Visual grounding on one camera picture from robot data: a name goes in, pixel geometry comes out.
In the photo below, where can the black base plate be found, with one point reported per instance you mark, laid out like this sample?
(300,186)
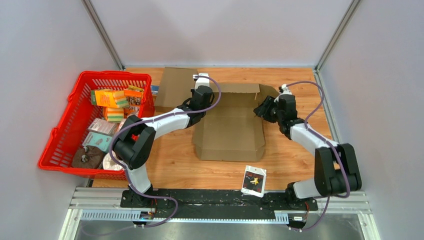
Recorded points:
(215,204)

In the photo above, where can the orange sponge pack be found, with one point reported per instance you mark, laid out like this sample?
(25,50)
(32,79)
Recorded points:
(109,98)

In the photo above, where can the teal packaged item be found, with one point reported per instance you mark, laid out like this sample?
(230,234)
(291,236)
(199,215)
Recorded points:
(98,140)

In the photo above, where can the red plastic shopping basket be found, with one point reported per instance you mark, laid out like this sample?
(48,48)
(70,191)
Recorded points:
(67,137)

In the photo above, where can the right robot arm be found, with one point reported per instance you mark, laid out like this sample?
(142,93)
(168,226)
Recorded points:
(336,171)

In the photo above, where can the orange snack packet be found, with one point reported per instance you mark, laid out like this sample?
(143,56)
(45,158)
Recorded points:
(134,95)

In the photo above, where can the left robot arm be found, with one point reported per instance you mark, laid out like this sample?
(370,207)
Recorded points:
(130,148)

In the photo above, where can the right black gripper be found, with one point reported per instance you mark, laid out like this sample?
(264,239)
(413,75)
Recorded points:
(262,110)

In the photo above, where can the pink packaged item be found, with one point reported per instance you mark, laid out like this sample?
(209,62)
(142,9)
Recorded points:
(102,126)

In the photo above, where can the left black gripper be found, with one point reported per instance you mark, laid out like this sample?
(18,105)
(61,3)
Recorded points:
(192,90)

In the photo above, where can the cardboard box stack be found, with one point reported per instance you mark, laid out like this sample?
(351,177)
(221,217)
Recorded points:
(231,131)

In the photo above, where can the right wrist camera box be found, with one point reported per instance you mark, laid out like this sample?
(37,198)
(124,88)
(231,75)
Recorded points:
(284,90)

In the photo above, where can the plastic bag with printed card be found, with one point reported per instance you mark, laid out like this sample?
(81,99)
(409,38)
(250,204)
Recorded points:
(254,180)

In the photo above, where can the white tape roll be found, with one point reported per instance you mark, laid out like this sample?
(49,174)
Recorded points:
(109,164)

